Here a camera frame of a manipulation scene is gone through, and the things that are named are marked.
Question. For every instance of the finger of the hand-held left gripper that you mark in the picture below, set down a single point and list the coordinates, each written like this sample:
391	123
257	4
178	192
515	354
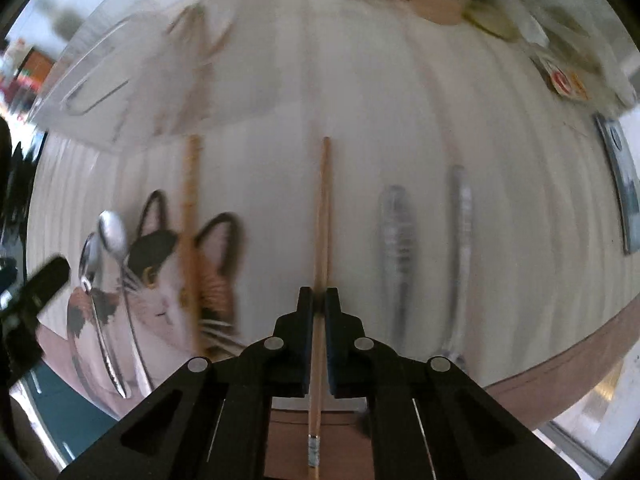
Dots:
42	285
20	350

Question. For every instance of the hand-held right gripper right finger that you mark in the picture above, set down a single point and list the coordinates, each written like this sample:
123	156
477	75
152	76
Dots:
334	320

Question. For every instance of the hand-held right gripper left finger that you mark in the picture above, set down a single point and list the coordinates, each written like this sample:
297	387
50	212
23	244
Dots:
304	320

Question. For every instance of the wooden chopstick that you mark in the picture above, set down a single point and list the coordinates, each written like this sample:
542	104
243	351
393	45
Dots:
322	210
189	210

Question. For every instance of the silver metal spoon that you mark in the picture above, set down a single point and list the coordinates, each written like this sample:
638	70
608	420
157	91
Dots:
89	262
112	235

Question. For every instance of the silver metal fork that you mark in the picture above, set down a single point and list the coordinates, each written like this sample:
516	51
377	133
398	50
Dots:
397	240

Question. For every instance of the background shelf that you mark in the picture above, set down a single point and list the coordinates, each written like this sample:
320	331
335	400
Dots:
25	75

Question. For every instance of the clear plastic container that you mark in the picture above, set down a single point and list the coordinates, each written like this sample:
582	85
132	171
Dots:
100	60

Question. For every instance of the silver metal knife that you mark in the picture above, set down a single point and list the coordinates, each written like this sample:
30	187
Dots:
460	220

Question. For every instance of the cat print table mat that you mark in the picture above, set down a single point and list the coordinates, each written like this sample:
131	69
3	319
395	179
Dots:
380	110

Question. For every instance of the grey framed tablet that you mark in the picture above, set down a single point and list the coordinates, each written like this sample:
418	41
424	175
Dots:
622	170

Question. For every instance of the red print packet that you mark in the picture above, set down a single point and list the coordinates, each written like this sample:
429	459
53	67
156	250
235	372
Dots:
565	82

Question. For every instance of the light wooden box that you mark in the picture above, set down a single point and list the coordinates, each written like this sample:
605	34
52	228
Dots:
437	5

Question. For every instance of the yellow green plate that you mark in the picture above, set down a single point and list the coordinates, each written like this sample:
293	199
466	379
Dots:
492	20

